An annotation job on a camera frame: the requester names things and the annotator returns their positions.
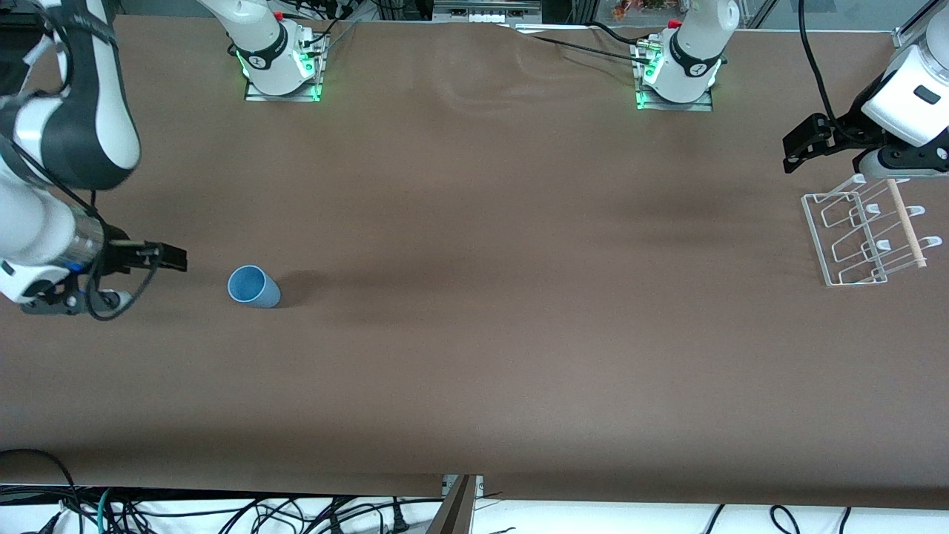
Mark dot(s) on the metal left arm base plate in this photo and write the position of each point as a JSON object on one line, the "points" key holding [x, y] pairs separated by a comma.
{"points": [[704, 106]]}

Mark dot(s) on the aluminium frame corner profile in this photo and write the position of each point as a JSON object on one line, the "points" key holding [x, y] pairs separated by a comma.
{"points": [[908, 33]]}

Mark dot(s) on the blue plastic cup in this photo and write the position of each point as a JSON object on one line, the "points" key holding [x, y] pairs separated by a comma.
{"points": [[256, 289]]}

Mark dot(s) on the brown table cover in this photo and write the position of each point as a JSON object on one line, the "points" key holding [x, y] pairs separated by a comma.
{"points": [[474, 297]]}

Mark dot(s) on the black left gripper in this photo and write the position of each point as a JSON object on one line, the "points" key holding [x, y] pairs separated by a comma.
{"points": [[843, 130]]}

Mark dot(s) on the orange red cluttered item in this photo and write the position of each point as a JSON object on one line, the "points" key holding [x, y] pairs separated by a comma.
{"points": [[637, 9]]}

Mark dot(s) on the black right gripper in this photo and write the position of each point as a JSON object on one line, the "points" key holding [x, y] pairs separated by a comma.
{"points": [[118, 253]]}

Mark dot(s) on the grey box with ports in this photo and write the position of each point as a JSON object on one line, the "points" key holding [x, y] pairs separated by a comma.
{"points": [[489, 9]]}

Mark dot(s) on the aluminium table edge post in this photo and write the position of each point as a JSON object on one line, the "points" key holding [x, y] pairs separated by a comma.
{"points": [[456, 515]]}

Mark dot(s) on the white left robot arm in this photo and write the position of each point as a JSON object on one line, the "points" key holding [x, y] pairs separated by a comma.
{"points": [[693, 59]]}

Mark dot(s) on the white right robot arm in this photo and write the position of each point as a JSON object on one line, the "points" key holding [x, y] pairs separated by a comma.
{"points": [[74, 111]]}

